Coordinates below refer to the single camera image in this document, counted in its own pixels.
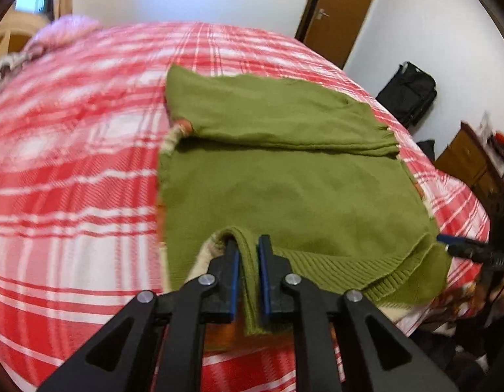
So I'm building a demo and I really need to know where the black folded stroller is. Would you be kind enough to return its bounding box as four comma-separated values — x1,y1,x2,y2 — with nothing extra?
376,62,437,128

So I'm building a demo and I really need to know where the green knitted sweater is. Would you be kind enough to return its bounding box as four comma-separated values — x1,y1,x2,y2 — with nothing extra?
158,66,451,335

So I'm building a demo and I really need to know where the brown wooden door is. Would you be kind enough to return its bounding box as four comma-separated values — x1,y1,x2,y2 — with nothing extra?
295,0,372,68

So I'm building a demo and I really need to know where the clutter on dresser top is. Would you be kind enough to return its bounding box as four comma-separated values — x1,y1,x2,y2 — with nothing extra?
477,111,504,180

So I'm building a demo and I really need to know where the brown wooden dresser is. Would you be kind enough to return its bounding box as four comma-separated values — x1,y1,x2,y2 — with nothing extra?
433,122,504,217

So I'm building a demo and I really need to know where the pink pillow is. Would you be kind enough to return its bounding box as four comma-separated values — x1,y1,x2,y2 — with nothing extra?
23,14,102,55

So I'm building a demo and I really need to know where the black bag on floor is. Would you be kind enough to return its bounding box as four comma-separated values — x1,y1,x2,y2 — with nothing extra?
417,140,435,163

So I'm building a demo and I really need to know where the cream wooden headboard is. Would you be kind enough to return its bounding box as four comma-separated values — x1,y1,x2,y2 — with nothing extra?
0,9,50,57

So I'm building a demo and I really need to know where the red white plaid bedspread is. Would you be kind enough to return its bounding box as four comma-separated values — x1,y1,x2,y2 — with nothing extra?
0,20,491,392

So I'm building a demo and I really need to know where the grey patterned pillow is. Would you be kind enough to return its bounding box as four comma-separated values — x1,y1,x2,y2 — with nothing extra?
0,51,40,94

